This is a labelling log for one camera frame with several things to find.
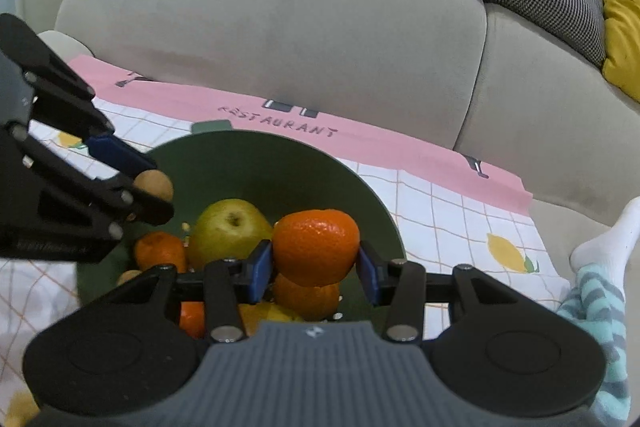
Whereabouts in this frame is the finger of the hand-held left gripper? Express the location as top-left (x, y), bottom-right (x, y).
top-left (0, 13), bottom-right (158, 180)
top-left (7, 123), bottom-right (175, 240)

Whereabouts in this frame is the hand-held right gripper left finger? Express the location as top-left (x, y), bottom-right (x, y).
top-left (80, 239), bottom-right (275, 344)

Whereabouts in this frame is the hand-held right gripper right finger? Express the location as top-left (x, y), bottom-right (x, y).
top-left (356, 239), bottom-right (551, 344)

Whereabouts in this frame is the large orange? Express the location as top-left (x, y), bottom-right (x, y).
top-left (272, 274), bottom-right (342, 322)

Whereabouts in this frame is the green yellow apple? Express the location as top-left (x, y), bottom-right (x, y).
top-left (187, 199), bottom-right (275, 270)

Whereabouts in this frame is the reddish mandarin orange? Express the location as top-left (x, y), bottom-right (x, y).
top-left (272, 208), bottom-right (361, 287)

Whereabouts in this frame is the green bowl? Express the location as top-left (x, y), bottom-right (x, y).
top-left (75, 130), bottom-right (407, 335)

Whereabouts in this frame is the yellow lemon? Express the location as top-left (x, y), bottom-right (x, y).
top-left (239, 302), bottom-right (306, 338)

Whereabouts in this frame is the pink and white checked cloth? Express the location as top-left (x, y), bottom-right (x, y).
top-left (0, 54), bottom-right (571, 358)

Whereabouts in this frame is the beige sofa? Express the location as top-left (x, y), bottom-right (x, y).
top-left (15, 0), bottom-right (640, 308)

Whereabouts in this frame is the person's white sock foot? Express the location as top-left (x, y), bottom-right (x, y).
top-left (570, 196), bottom-right (640, 303)

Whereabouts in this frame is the yellow cushion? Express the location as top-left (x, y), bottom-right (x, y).
top-left (600, 0), bottom-right (640, 102)

